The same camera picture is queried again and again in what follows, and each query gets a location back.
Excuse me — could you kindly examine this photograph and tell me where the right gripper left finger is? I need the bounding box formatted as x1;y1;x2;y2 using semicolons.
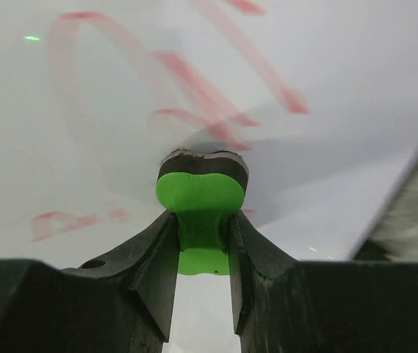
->
0;212;179;352

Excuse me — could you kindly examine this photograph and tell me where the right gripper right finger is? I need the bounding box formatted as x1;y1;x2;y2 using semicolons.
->
228;213;418;352

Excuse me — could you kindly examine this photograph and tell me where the green whiteboard eraser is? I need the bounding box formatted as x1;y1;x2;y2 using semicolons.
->
155;149;249;276

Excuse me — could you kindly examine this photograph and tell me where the white whiteboard black frame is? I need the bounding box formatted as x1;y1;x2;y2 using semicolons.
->
0;1;418;352

